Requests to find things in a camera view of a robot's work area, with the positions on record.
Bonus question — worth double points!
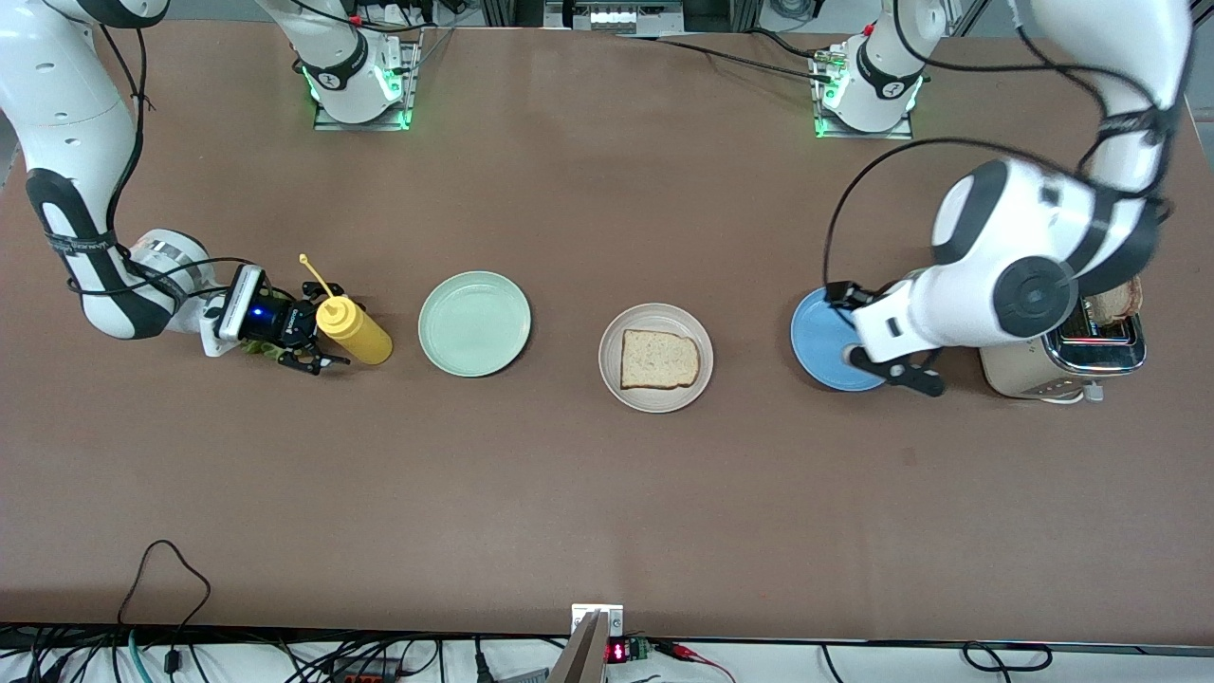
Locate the thin black looped cable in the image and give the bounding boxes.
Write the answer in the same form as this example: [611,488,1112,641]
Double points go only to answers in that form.
[119,540,212,629]

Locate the square white bread slice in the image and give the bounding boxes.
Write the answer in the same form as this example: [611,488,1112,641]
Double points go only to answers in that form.
[620,329,702,391]

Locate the beige chrome toaster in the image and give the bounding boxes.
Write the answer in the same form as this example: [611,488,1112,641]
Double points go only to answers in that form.
[977,275,1149,405]

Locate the grey lit device box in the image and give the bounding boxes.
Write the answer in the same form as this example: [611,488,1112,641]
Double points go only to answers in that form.
[545,0,684,34]

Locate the beige plate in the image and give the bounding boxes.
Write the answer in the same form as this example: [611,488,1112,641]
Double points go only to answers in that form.
[598,303,715,415]

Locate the round-topped bread slice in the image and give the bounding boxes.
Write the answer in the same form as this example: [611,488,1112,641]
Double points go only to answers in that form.
[1081,278,1144,322]

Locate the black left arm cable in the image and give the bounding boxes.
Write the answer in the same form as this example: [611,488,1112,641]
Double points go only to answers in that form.
[821,138,1168,286]

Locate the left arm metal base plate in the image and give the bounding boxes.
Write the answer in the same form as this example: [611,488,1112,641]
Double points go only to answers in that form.
[811,43,916,141]

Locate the grey metal mount beam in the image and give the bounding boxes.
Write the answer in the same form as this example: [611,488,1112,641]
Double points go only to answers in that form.
[547,610,609,683]

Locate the black coiled cable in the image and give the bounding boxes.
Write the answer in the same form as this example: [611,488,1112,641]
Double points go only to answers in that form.
[963,642,1054,673]

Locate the yellow squeeze bottle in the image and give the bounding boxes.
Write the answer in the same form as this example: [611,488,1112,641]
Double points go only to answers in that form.
[299,252,394,366]

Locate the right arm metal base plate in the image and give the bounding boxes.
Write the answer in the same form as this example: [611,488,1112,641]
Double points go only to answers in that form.
[313,27,423,132]

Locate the blue plate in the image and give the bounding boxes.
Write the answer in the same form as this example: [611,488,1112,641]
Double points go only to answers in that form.
[790,287,902,393]

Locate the pale green plate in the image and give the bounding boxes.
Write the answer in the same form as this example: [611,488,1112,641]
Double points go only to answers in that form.
[418,270,532,378]

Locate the red clip wires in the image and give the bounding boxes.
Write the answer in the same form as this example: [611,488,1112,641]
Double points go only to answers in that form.
[654,640,736,682]

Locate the small silver metal bracket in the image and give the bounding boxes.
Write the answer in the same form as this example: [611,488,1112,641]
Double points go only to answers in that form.
[571,603,625,638]

